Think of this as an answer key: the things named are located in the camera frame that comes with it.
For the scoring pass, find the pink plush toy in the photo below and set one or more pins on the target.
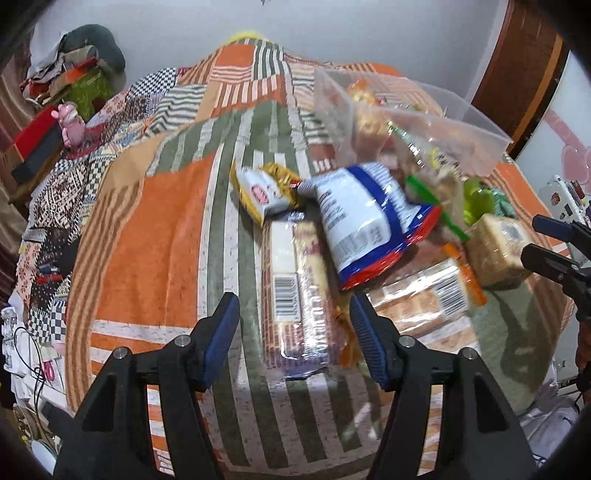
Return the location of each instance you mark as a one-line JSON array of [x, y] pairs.
[[70, 124]]

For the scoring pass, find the clear biscuit packet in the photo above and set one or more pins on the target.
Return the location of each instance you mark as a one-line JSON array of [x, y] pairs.
[[415, 300]]

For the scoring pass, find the long brown cracker packet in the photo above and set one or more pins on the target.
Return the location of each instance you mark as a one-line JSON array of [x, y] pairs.
[[300, 295]]

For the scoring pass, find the brown wooden door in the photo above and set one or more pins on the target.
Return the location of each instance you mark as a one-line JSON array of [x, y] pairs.
[[521, 69]]

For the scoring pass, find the blue white snack bag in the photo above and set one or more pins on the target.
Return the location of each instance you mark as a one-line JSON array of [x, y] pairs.
[[364, 217]]

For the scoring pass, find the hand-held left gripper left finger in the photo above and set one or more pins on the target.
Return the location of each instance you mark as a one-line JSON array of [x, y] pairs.
[[222, 339]]

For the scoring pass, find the green snack packet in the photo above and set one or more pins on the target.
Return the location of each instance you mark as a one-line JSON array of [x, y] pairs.
[[480, 203]]

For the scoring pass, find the white cabinet with pink sticker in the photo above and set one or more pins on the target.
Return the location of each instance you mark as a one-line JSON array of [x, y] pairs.
[[558, 138]]

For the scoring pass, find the clear bag with green seal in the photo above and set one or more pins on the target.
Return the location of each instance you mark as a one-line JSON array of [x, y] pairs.
[[438, 189]]

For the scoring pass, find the yellow white snack packet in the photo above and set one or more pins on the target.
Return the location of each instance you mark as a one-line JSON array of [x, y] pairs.
[[258, 189]]

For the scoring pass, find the orange green patchwork blanket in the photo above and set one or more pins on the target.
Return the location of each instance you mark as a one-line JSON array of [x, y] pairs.
[[157, 240]]

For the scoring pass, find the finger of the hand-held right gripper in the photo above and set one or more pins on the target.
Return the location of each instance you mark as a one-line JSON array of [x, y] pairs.
[[549, 265], [556, 228]]

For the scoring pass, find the red box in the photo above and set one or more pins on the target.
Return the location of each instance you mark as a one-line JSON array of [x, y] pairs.
[[34, 134]]

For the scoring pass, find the square cracker pack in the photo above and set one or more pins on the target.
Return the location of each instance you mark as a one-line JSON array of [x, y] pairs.
[[496, 251]]

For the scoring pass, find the orange yellow snack packet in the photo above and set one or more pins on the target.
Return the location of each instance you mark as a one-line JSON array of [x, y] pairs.
[[364, 108]]

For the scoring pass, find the clear plastic container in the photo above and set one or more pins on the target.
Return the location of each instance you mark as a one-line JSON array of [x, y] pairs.
[[332, 94]]

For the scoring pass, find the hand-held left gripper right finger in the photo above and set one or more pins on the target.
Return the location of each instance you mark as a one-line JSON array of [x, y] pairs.
[[368, 339]]

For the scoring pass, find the pile of clothes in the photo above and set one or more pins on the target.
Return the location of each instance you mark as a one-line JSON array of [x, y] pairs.
[[85, 50]]

